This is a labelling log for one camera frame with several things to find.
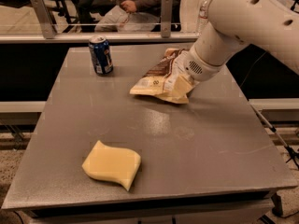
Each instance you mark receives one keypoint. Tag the clear water bottle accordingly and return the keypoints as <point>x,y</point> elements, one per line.
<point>202,17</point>

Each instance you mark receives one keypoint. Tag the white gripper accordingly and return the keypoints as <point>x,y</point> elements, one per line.
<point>192,65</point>

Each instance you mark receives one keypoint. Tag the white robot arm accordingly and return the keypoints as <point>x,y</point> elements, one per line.
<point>259,42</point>

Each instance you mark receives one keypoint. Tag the blue soda can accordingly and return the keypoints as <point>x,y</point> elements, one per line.
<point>100,54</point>

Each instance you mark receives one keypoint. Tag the left metal rail bracket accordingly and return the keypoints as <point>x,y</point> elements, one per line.
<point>45,20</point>

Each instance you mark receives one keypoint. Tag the seated person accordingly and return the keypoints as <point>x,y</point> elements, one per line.
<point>131,16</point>

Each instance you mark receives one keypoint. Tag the middle metal rail bracket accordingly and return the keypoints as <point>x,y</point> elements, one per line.
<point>166,17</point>

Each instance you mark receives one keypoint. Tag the black tripod stand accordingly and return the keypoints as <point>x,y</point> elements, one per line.
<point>294,155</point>

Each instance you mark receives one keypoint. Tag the yellow sponge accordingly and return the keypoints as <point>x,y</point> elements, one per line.
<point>112,164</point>

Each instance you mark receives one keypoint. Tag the brown chip bag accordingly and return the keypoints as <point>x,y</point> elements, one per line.
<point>159,80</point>

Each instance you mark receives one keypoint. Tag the metal rail bracket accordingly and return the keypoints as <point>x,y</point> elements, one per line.
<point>45,20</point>
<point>166,17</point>

